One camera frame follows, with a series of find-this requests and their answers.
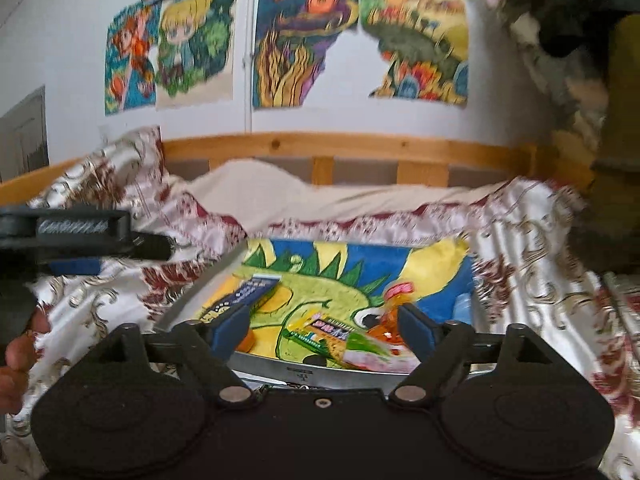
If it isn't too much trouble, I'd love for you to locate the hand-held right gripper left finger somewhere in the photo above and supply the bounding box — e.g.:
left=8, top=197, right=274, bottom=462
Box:
left=107, top=302, right=254, bottom=409

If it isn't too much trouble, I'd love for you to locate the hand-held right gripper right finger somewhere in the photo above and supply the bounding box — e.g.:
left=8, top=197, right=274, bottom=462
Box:
left=389, top=302, right=540, bottom=409

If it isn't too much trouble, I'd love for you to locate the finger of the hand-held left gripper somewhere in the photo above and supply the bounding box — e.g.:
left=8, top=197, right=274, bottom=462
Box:
left=47, top=256, right=104, bottom=277
left=127, top=232, right=174, bottom=262

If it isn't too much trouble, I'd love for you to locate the orange pink-capped bottle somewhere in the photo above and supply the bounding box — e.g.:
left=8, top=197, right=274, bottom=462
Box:
left=367, top=282, right=419, bottom=349

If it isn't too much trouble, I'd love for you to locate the blue white snack packet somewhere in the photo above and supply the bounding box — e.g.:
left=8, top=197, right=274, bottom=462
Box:
left=202, top=274, right=284, bottom=327

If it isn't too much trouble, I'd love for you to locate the green pink snack packet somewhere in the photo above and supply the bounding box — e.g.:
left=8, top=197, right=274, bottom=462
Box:
left=342, top=332, right=419, bottom=374

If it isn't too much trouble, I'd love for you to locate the box with dinosaur drawing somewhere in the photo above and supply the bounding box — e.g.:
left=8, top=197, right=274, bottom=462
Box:
left=152, top=237, right=482, bottom=392

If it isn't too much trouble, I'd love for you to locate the long yellow cracker packet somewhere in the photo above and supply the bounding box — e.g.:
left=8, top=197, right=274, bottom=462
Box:
left=287, top=310, right=367, bottom=367

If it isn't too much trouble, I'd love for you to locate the person's left hand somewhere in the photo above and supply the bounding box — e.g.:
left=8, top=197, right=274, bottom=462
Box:
left=0, top=311, right=52, bottom=417

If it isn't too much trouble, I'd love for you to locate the dinosaur drawing paper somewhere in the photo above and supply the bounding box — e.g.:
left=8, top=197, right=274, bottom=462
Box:
left=197, top=237, right=476, bottom=377

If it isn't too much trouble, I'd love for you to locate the beige pillow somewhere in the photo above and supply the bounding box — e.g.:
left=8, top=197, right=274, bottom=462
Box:
left=170, top=157, right=507, bottom=224

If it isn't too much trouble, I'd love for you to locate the wooden bed headboard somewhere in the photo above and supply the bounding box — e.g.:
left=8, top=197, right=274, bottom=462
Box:
left=0, top=132, right=597, bottom=203

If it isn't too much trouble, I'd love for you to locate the dark cloth pile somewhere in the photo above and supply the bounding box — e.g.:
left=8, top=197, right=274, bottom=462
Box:
left=500, top=0, right=640, bottom=59

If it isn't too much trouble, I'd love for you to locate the grey wall panel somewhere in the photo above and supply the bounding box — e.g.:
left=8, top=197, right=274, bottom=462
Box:
left=0, top=86, right=50, bottom=182

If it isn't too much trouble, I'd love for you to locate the orange-haired figure wall poster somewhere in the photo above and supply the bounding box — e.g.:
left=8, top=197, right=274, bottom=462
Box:
left=104, top=1, right=162, bottom=116

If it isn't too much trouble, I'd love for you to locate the blonde figure wall poster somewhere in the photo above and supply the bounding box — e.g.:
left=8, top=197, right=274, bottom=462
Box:
left=155, top=0, right=236, bottom=110

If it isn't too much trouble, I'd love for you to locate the white wall conduit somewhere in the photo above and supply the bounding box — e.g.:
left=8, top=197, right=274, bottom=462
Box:
left=242, top=0, right=255, bottom=136

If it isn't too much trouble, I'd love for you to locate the planet wall poster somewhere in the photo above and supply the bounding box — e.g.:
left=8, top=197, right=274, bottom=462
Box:
left=252, top=0, right=362, bottom=110

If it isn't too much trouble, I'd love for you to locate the colourful landscape wall poster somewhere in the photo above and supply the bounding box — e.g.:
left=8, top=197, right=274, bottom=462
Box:
left=359, top=0, right=471, bottom=108

